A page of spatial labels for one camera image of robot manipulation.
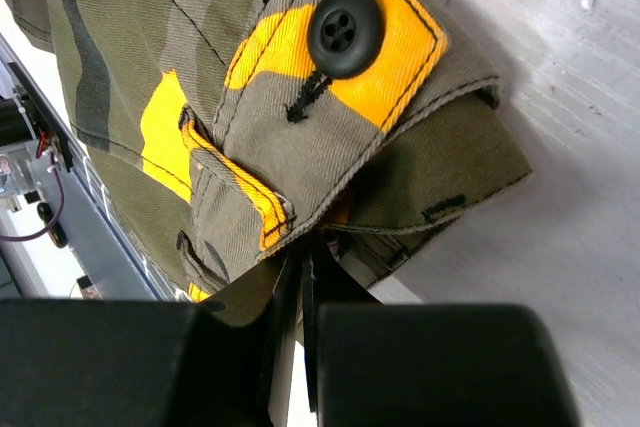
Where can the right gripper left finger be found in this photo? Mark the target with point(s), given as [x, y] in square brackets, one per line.
[223, 362]

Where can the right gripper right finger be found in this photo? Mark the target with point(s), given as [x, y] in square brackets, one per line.
[373, 364]

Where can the orange green camouflage trousers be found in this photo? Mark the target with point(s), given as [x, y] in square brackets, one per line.
[226, 129]

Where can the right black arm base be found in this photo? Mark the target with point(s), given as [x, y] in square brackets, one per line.
[31, 135]

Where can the aluminium rail frame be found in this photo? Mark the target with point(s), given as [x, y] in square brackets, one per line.
[64, 240]

